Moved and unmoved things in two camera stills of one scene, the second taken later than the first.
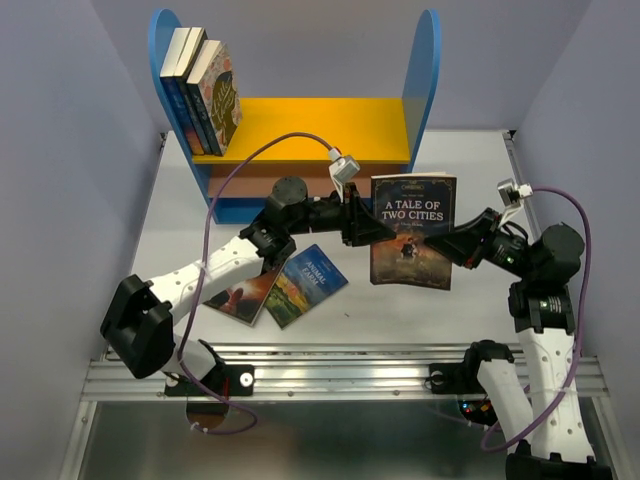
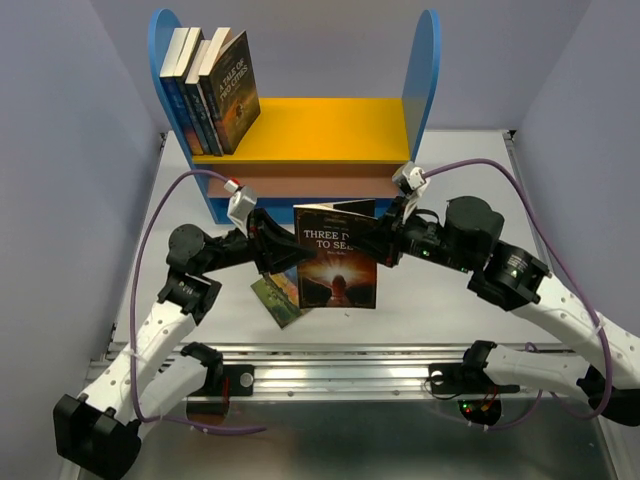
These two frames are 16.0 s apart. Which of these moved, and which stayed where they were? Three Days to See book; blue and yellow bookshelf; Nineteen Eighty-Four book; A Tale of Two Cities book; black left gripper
Moved: Three Days to See book; A Tale of Two Cities book; black left gripper
Stayed: blue and yellow bookshelf; Nineteen Eighty-Four book
